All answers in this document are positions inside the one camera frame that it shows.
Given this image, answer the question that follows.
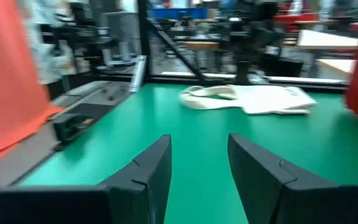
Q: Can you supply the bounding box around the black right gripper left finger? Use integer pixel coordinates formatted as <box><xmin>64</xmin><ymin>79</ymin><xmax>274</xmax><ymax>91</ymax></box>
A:
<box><xmin>0</xmin><ymin>134</ymin><xmax>173</xmax><ymax>224</ymax></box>

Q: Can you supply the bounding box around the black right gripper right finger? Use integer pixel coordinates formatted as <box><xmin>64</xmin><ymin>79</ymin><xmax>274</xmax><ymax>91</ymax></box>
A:
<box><xmin>227</xmin><ymin>133</ymin><xmax>358</xmax><ymax>224</ymax></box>

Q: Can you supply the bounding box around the low red bin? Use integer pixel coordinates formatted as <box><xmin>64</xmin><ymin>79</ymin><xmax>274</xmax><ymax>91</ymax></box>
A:
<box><xmin>273</xmin><ymin>12</ymin><xmax>320</xmax><ymax>32</ymax></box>

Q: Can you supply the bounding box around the blue storage bin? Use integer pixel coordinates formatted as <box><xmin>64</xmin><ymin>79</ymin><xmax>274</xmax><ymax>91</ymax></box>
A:
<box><xmin>149</xmin><ymin>7</ymin><xmax>210</xmax><ymax>20</ymax></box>

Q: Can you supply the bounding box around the white canvas tote bag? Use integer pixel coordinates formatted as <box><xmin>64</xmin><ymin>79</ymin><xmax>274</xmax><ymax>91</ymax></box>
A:
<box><xmin>178</xmin><ymin>83</ymin><xmax>318</xmax><ymax>115</ymax></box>

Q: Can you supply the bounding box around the light wooden desk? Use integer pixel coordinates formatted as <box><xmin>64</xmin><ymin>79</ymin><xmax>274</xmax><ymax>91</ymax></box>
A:
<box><xmin>295</xmin><ymin>29</ymin><xmax>358</xmax><ymax>82</ymax></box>

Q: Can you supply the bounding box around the red fabric object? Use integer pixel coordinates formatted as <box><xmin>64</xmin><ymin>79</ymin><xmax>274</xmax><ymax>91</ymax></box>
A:
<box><xmin>0</xmin><ymin>0</ymin><xmax>64</xmax><ymax>170</ymax></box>

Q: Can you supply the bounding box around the silver metal bracket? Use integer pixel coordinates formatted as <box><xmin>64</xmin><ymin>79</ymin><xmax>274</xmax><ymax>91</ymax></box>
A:
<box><xmin>129</xmin><ymin>55</ymin><xmax>148</xmax><ymax>93</ymax></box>

